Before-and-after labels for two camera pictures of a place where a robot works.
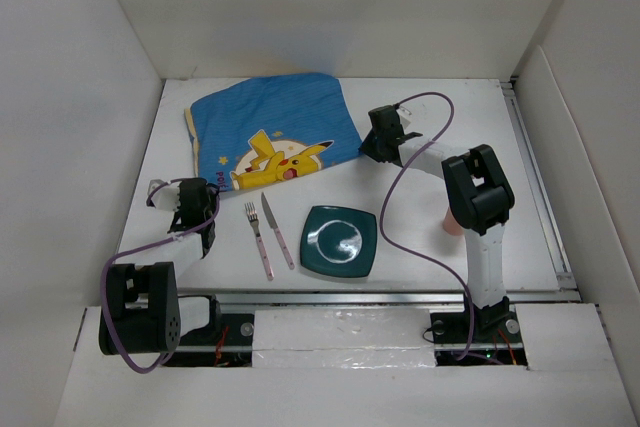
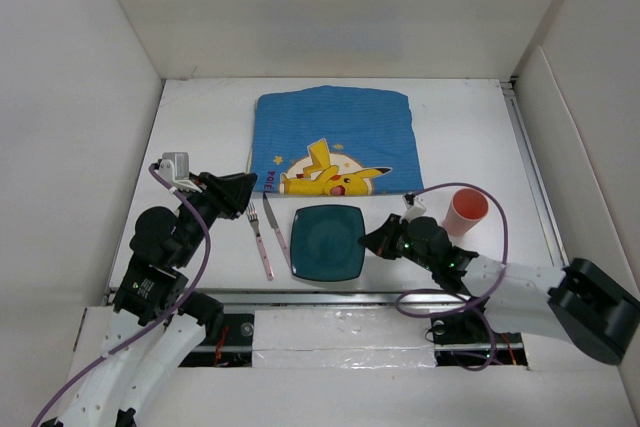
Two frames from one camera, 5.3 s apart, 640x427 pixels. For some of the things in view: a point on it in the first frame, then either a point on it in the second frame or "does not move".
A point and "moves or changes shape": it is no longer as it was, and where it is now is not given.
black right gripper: x=367 y=148 to x=380 y=240
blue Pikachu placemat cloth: x=270 y=127 moves or changes shape
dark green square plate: x=338 y=240 moves or changes shape
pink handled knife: x=280 y=237 does not move
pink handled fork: x=253 y=218 does not move
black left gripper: x=212 y=200 to x=229 y=192
